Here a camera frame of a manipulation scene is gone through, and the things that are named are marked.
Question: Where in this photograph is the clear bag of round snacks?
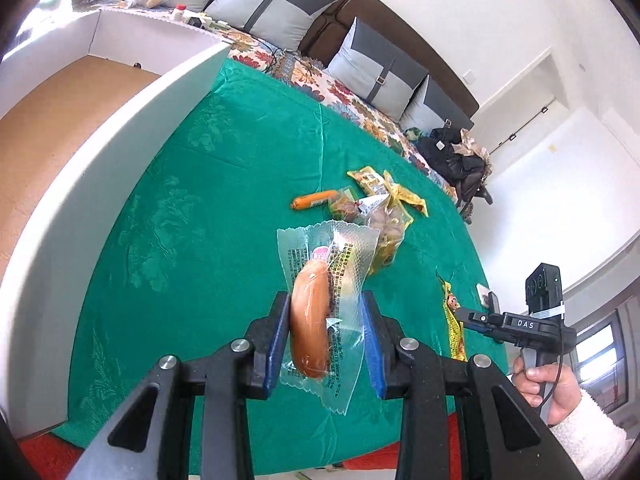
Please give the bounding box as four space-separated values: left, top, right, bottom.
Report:
367 202 413 275

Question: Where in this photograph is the white power strip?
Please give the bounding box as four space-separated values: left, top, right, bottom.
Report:
186 13 230 32

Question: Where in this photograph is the black bag pile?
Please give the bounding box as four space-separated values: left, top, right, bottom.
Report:
414 127 494 224

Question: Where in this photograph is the floral bed cover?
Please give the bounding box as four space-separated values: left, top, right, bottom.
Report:
101 8 458 200

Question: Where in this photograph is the white sleeve forearm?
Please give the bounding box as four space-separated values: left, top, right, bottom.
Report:
550 390 634 479

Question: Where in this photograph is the green tablecloth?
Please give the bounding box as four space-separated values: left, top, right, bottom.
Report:
56 60 485 446

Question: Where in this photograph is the white phone on cloth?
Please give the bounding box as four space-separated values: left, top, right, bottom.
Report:
476 284 494 310

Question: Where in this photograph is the grey pillow far right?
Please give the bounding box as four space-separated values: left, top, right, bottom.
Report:
399 75 474 133

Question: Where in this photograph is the orange sausage stick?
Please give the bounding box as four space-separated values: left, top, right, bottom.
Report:
290 190 338 210

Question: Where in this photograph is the clear yellow-edged peanut bag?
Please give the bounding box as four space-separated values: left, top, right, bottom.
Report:
347 166 392 214

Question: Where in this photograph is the green brown snack pouch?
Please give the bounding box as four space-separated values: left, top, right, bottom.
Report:
328 188 360 222

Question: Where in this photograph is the person's right hand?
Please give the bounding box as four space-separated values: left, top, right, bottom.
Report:
512 356 582 426

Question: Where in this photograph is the brown headboard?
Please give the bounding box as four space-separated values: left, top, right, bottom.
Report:
298 0 480 117

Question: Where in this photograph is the long yellow red snack bag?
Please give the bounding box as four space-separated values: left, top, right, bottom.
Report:
437 274 468 362

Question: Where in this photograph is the yellow vacuum snack pouch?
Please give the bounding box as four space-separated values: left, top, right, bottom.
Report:
383 170 428 217

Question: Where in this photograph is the small white bottle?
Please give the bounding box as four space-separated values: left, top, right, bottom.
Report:
171 4 186 23

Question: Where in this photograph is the white cardboard box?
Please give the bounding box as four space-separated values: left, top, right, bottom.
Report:
1 9 229 439

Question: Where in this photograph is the sausage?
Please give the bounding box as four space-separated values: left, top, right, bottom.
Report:
277 220 380 415

